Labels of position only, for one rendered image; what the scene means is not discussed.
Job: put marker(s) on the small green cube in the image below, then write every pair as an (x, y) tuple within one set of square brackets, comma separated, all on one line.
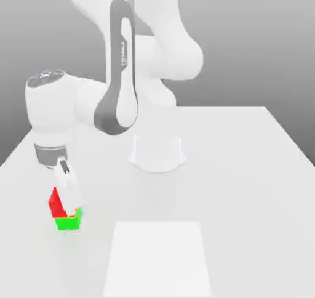
[(67, 223)]

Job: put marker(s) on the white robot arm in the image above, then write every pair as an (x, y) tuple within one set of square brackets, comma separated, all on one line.
[(157, 56)]

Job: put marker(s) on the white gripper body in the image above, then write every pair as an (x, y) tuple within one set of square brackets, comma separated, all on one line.
[(69, 189)]

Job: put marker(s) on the small red cube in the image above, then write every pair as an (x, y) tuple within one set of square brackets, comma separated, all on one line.
[(56, 204)]

